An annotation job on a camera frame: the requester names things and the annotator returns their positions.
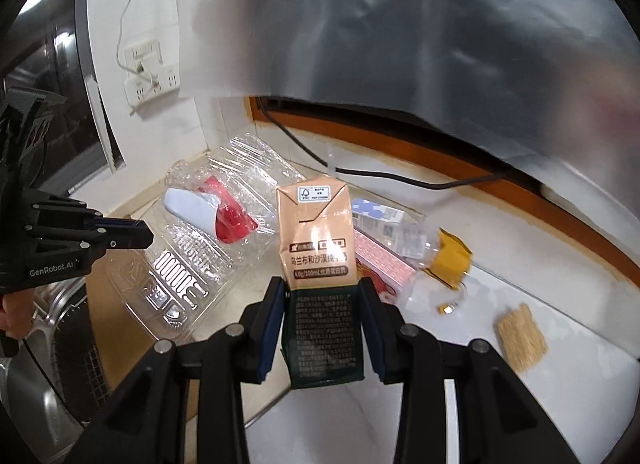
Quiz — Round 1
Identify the white wall power strip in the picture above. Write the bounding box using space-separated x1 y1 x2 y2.
124 39 180 110

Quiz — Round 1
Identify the orange and green drink carton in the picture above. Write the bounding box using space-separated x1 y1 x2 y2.
277 175 363 389

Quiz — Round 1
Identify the translucent grey plastic bag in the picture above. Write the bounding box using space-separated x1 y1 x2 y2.
178 0 639 256

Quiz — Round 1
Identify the white and blue small carton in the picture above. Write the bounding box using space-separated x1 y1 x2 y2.
352 198 405 240

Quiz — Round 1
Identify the clear plastic clamshell tray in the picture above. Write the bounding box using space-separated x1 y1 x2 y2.
105 132 307 343

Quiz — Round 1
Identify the stainless steel sink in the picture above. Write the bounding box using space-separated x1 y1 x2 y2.
1 278 110 463

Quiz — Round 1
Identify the clear plastic bottle yellow label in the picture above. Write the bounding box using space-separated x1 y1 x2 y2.
397 224 473 316

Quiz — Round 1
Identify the person's left hand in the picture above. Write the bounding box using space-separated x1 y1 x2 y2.
0 288 35 340

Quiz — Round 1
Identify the black power cable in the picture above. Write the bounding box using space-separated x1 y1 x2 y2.
257 98 507 191

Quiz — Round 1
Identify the white power cord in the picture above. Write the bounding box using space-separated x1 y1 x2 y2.
114 0 162 90

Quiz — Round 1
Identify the pink strawberry milk carton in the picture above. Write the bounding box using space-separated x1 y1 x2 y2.
354 228 416 305

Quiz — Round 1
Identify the beige loofah scrubbing pad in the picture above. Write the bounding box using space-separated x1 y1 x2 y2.
497 304 548 374

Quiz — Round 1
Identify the brown cardboard sheet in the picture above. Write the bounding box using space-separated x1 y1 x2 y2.
84 215 202 395

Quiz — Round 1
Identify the red and white wrapper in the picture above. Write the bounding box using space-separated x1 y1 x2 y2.
163 176 258 244

